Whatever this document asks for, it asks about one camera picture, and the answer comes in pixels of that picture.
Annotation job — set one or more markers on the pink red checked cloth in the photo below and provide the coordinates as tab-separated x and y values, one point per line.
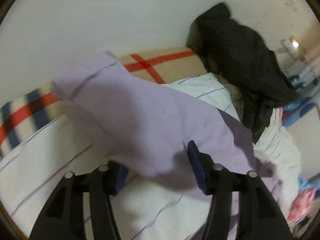
301	205

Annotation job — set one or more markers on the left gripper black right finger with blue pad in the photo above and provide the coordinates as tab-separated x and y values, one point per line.
260	216

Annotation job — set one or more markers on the blue patterned curtain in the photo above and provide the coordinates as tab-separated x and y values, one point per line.
306	84

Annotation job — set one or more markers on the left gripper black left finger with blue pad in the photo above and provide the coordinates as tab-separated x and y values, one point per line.
62	216

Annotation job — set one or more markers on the black jacket pile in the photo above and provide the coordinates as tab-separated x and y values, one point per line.
240	55

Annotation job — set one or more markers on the lavender large garment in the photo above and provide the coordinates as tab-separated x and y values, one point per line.
146	127

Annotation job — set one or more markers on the light blue cloth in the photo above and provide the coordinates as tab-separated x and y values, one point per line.
303	183

